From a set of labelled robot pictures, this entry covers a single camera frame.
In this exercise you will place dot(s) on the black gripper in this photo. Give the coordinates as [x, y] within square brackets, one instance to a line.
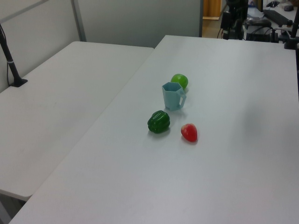
[237, 9]

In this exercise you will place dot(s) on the light blue hexagonal mug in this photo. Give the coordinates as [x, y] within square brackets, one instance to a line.
[171, 98]

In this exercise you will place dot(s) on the brown wooden board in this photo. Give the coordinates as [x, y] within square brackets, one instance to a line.
[211, 9]

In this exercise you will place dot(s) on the black keyboard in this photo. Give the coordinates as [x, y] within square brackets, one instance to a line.
[276, 16]

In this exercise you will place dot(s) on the dark computer mouse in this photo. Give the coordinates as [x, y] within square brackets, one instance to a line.
[288, 8]

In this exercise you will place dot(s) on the black clamp stand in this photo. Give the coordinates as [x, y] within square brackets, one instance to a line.
[292, 35]

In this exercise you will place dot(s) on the light green apple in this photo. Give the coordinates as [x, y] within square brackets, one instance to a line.
[181, 80]

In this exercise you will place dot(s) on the red strawberry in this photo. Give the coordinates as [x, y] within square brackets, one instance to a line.
[189, 132]

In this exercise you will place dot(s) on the dark green bell pepper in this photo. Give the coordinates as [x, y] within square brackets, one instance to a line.
[158, 121]

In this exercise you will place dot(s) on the grey partition post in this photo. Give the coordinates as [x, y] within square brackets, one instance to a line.
[79, 21]

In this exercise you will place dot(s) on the black camera pole with base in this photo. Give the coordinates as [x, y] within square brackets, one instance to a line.
[10, 64]

